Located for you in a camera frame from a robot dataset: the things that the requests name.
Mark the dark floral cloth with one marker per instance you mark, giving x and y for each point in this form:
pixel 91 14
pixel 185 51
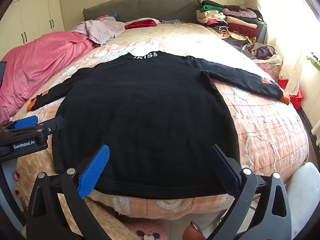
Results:
pixel 172 21

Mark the teal cloth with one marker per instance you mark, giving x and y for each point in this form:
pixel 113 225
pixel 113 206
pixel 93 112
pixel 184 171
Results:
pixel 112 15

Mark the pink floral box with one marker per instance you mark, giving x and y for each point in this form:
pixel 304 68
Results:
pixel 271 70

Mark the cream curtain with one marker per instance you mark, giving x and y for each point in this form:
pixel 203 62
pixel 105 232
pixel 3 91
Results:
pixel 282 42

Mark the pile of folded clothes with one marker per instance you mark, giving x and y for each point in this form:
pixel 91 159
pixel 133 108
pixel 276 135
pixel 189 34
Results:
pixel 240 20

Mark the white stool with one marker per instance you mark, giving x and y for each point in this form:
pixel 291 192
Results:
pixel 305 185

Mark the beige bag of clothes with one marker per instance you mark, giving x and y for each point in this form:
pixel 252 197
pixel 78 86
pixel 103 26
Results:
pixel 260 51

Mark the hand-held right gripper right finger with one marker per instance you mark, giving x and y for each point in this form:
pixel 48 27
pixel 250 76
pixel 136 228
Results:
pixel 226 173

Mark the black sweater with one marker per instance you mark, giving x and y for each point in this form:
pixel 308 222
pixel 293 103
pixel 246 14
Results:
pixel 140 120

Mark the orange plaid fluffy blanket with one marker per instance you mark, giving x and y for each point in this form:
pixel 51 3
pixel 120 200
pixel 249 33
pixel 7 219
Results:
pixel 262 130

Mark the pink cartoon slipper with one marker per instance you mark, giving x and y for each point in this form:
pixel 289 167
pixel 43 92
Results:
pixel 147 231

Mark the grey nightstand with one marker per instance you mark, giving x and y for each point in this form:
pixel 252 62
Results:
pixel 262 32

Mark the person's left hand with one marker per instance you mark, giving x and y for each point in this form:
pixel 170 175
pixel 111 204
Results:
pixel 18 177

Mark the lilac garment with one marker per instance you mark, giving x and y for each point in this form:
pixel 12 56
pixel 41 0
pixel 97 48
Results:
pixel 105 30

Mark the red garment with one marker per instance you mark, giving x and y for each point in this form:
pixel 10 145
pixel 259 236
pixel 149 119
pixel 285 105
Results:
pixel 142 23

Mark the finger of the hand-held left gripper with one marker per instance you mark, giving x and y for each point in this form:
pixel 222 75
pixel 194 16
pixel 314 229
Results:
pixel 25 122
pixel 53 125

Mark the grey padded headboard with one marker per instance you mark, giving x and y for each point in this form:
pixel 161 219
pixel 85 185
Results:
pixel 150 5

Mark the pink quilt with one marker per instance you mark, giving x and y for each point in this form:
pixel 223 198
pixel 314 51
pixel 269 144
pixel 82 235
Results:
pixel 37 62

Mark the white wardrobe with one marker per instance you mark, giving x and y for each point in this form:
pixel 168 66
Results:
pixel 37 10

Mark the red bag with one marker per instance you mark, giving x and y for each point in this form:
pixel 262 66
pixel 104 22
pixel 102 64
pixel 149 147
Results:
pixel 297 100

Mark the person's right hand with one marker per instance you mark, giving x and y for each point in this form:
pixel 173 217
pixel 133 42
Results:
pixel 192 232

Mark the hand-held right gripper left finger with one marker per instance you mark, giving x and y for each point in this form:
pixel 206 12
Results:
pixel 95 170

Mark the green cloth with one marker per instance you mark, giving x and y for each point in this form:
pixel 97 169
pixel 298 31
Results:
pixel 313 60

